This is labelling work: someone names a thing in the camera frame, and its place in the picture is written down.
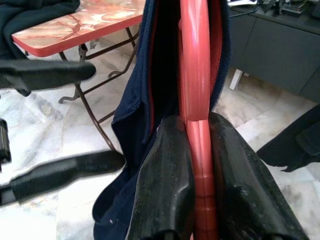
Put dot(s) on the red plastic hanger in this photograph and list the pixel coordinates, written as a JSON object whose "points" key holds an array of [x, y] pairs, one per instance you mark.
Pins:
{"points": [[197, 75]]}

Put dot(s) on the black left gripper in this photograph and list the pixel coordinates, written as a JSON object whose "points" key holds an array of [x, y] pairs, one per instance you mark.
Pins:
{"points": [[3, 140]]}

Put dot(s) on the navy shirt with red collar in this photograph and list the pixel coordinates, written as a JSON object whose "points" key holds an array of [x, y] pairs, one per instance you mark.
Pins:
{"points": [[135, 75]]}

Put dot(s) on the black digital display box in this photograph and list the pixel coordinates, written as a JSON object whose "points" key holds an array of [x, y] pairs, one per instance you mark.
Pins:
{"points": [[293, 10]]}

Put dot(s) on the black remote control holder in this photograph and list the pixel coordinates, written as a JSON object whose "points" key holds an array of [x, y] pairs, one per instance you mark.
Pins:
{"points": [[268, 3]]}

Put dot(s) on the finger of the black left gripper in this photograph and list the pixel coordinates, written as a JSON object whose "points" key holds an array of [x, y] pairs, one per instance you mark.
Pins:
{"points": [[50, 72]]}

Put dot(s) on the red marbled folding table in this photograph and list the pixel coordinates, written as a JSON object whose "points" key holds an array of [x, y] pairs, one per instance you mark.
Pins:
{"points": [[75, 25]]}

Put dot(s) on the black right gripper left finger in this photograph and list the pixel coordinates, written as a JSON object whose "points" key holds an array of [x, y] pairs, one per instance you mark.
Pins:
{"points": [[165, 187]]}

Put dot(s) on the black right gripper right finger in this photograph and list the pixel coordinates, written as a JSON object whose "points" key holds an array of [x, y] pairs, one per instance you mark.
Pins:
{"points": [[245, 195]]}

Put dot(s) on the black television console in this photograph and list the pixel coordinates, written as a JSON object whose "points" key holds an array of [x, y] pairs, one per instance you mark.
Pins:
{"points": [[275, 50]]}

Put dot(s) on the dark crumpled garment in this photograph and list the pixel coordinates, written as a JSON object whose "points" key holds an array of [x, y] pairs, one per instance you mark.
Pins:
{"points": [[30, 20]]}

